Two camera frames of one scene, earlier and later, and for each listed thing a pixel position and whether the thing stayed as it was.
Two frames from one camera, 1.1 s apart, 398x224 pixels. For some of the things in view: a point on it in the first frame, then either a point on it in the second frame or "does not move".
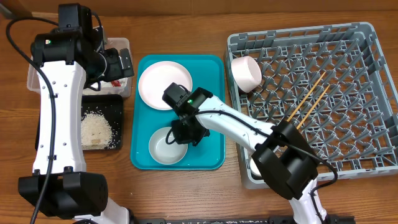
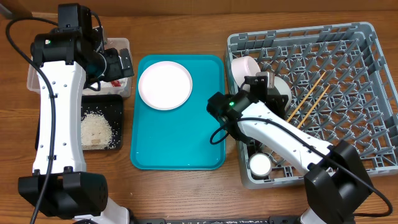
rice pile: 96,132 does not move
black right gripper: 180,139 to 277,104
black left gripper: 117,71 does not move
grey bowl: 165,153 to 281,88
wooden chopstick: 312,108 does not move
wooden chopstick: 305,98 does not move
